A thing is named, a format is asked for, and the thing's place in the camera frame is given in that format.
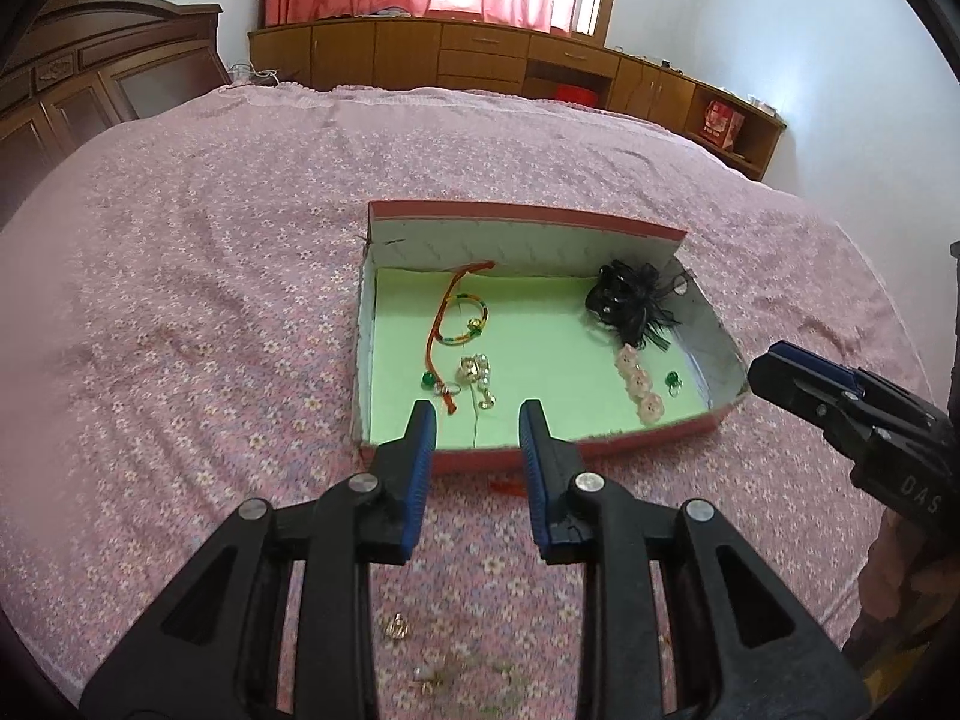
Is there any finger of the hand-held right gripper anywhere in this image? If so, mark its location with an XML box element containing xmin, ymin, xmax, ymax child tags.
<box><xmin>772</xmin><ymin>341</ymin><xmax>862</xmax><ymax>395</ymax></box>
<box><xmin>748</xmin><ymin>358</ymin><xmax>865</xmax><ymax>437</ymax></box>

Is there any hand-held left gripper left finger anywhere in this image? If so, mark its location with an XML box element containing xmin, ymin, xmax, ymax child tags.
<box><xmin>79</xmin><ymin>399</ymin><xmax>438</xmax><ymax>720</ymax></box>

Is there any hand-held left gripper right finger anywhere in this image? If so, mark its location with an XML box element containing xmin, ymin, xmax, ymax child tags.
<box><xmin>519</xmin><ymin>399</ymin><xmax>875</xmax><ymax>720</ymax></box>

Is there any pink flower hair clip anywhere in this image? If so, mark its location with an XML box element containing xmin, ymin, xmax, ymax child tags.
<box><xmin>615</xmin><ymin>341</ymin><xmax>667</xmax><ymax>425</ymax></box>

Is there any pink cardboard box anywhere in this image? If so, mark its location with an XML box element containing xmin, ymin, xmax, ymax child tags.
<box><xmin>351</xmin><ymin>199</ymin><xmax>751</xmax><ymax>475</ymax></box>

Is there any beaded red cord bracelet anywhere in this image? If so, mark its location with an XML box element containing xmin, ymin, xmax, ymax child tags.
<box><xmin>424</xmin><ymin>261</ymin><xmax>496</xmax><ymax>416</ymax></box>

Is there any black bow hair clip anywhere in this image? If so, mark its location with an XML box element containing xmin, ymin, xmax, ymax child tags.
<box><xmin>585</xmin><ymin>259</ymin><xmax>692</xmax><ymax>352</ymax></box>

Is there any person's right hand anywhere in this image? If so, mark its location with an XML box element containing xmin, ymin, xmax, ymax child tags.
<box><xmin>859</xmin><ymin>517</ymin><xmax>960</xmax><ymax>662</ymax></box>

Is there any red gift box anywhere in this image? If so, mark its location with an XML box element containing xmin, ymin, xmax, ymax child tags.
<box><xmin>699</xmin><ymin>99</ymin><xmax>746</xmax><ymax>149</ymax></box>

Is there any pink floral bedsheet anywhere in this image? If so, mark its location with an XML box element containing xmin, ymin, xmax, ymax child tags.
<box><xmin>0</xmin><ymin>82</ymin><xmax>960</xmax><ymax>720</ymax></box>

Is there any long wooden cabinet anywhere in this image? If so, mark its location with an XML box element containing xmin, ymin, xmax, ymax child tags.
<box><xmin>247</xmin><ymin>15</ymin><xmax>787</xmax><ymax>182</ymax></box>

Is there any dark wooden headboard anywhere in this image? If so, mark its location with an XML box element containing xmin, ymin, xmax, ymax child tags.
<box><xmin>0</xmin><ymin>0</ymin><xmax>233</xmax><ymax>230</ymax></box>

